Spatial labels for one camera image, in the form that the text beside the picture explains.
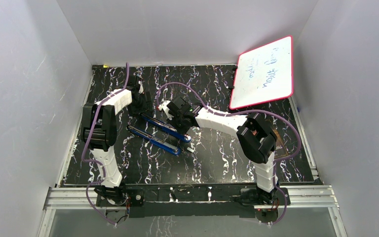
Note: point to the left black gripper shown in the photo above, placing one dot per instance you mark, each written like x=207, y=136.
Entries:
x=146, y=107

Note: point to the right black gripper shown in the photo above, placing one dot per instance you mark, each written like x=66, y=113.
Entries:
x=184, y=130

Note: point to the blue stapler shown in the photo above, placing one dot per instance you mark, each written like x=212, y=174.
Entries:
x=166, y=128
x=154, y=140

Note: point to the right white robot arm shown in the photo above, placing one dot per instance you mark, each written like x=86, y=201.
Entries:
x=256, y=139

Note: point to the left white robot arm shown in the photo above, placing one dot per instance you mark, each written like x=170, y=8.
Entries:
x=99, y=126

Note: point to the pink framed whiteboard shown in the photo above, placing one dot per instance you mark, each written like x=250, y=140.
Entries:
x=264, y=74

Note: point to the dark brown book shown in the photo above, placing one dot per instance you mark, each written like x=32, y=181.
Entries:
x=280, y=149

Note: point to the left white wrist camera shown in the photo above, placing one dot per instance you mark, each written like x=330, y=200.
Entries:
x=141, y=89

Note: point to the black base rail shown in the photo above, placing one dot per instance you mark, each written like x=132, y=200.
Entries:
x=245, y=200

